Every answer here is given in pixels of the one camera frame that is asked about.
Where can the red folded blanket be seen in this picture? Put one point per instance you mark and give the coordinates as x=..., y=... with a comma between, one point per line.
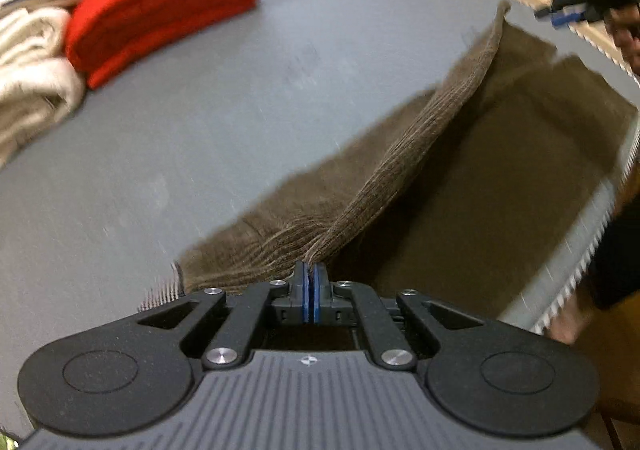
x=155, y=14

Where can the cream folded blanket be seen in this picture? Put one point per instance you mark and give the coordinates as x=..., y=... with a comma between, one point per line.
x=30, y=79

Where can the person's right hand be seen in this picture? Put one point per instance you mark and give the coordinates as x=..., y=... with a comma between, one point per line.
x=629, y=39

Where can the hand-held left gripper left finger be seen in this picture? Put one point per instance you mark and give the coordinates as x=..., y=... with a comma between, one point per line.
x=300, y=290

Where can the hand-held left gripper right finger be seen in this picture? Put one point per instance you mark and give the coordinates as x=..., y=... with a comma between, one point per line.
x=320, y=290

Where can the person's leg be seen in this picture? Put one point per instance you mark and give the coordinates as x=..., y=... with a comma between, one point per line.
x=617, y=260

